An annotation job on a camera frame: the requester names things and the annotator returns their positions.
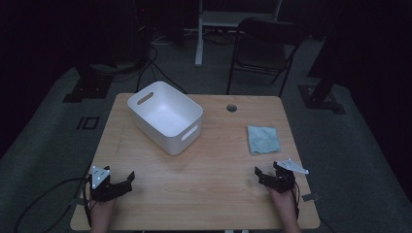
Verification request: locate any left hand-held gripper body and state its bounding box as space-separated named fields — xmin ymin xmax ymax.
xmin=88 ymin=165 xmax=128 ymax=203

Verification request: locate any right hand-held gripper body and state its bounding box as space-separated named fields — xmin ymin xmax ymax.
xmin=262 ymin=158 xmax=310 ymax=194

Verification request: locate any light blue cloth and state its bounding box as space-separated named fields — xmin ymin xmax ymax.
xmin=247 ymin=124 xmax=282 ymax=155

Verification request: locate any white plastic basket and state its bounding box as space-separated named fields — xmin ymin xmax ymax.
xmin=126 ymin=81 xmax=204 ymax=156

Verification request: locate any person's left hand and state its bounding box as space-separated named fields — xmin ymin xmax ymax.
xmin=89 ymin=198 xmax=116 ymax=224

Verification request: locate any person's right hand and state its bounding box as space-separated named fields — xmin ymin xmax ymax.
xmin=267 ymin=188 xmax=298 ymax=219

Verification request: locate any black stand base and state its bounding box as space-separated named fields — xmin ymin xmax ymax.
xmin=297 ymin=83 xmax=347 ymax=115
xmin=62 ymin=62 xmax=115 ymax=104

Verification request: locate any black folding chair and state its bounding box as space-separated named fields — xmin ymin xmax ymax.
xmin=225 ymin=17 xmax=305 ymax=98

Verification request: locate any dark equipment cabinet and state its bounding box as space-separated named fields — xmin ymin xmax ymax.
xmin=127 ymin=0 xmax=154 ymax=64

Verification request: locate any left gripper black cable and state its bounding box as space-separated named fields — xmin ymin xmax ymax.
xmin=83 ymin=176 xmax=95 ymax=227

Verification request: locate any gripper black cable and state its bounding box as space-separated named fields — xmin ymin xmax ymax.
xmin=291 ymin=183 xmax=303 ymax=221
xmin=83 ymin=176 xmax=95 ymax=227

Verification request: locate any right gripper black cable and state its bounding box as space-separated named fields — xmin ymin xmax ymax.
xmin=291 ymin=183 xmax=303 ymax=221

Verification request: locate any black floor cable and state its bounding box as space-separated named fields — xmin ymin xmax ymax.
xmin=147 ymin=57 xmax=189 ymax=95
xmin=135 ymin=45 xmax=159 ymax=94
xmin=13 ymin=177 xmax=87 ymax=233

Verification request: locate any white floor cable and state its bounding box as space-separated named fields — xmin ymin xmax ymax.
xmin=150 ymin=34 xmax=174 ymax=47

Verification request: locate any white metal desk frame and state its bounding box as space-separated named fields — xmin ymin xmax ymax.
xmin=193 ymin=0 xmax=283 ymax=68

